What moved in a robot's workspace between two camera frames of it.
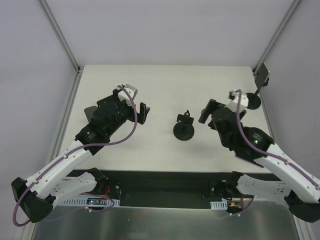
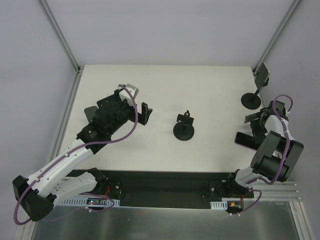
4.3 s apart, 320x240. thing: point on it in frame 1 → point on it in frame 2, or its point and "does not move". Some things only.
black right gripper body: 211,113 → 256,122
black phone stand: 254,99 does not move
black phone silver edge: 262,75 does not move
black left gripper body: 135,113 does not move
